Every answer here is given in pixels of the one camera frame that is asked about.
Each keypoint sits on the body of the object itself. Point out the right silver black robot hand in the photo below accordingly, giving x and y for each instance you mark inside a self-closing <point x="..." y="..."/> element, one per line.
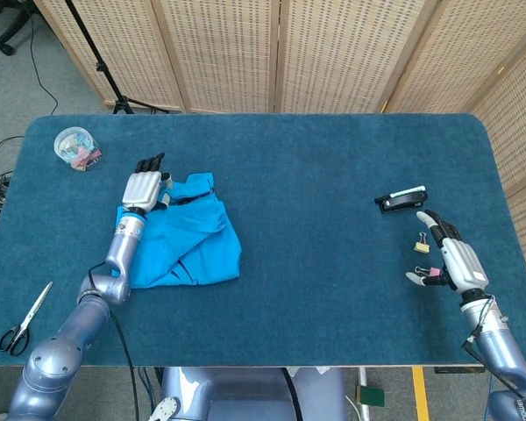
<point x="462" y="263"/>

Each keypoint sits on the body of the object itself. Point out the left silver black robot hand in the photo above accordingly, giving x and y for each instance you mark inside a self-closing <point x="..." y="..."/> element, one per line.
<point x="142" y="190"/>

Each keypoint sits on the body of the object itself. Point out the blue printed T-shirt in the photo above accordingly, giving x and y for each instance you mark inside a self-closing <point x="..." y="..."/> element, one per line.
<point x="188" y="237"/>

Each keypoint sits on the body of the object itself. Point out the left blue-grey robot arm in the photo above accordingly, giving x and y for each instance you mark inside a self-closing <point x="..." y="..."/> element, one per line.
<point x="70" y="342"/>

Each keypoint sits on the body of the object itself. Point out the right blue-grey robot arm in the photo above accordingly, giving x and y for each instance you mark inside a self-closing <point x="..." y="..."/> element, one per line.
<point x="499" y="355"/>

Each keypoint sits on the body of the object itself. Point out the pink binder clip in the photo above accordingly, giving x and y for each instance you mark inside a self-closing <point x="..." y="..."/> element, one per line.
<point x="434" y="272"/>

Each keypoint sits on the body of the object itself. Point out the yellow binder clip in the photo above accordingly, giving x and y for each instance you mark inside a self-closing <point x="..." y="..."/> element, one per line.
<point x="422" y="247"/>

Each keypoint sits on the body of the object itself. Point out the clear plastic clip jar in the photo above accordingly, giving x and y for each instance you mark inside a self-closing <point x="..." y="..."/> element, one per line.
<point x="72" y="144"/>

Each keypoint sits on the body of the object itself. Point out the black stapler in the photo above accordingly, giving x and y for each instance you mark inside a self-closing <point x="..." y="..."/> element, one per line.
<point x="401" y="204"/>

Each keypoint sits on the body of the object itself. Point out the black tripod stand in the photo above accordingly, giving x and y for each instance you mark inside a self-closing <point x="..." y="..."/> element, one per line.
<point x="100" y="66"/>

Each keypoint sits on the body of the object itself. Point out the yellow floor tape strip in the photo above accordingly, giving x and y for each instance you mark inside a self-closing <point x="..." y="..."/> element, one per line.
<point x="419" y="390"/>

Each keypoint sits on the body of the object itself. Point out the green box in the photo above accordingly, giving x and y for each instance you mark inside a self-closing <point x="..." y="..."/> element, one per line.
<point x="370" y="396"/>

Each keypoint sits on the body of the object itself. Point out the blue carpet table cover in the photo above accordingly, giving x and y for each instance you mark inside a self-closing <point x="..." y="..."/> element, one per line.
<point x="311" y="149"/>

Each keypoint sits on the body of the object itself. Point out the black office chair base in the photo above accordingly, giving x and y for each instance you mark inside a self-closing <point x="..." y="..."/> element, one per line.
<point x="11" y="30"/>

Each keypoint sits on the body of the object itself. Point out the blue-grey robot torso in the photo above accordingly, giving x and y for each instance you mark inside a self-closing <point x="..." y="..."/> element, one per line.
<point x="245" y="394"/>

